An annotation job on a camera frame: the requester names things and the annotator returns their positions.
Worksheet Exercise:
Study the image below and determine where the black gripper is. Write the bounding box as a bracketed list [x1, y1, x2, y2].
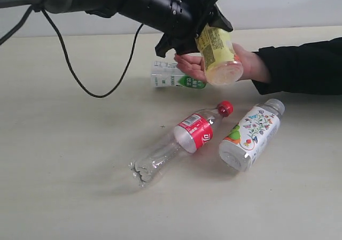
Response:
[87, 0, 232, 57]

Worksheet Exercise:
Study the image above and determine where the yellow bottle with red cap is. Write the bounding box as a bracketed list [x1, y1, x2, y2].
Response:
[196, 25, 244, 86]

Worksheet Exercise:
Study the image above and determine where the green label white bottle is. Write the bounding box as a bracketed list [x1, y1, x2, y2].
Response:
[150, 61, 206, 89]

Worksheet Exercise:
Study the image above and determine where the clear red label cola bottle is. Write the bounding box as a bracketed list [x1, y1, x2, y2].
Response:
[129, 100, 234, 188]

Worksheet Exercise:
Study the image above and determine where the floral label clear bottle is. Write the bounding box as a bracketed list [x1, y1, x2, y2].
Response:
[219, 98, 285, 172]

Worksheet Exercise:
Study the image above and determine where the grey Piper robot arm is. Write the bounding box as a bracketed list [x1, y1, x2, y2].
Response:
[1, 0, 233, 57]

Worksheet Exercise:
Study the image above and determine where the black sleeved forearm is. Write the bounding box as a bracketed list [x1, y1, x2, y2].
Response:
[252, 37, 341, 95]

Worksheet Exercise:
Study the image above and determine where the person's bare hand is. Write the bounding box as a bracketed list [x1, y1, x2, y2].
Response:
[173, 42, 272, 83]

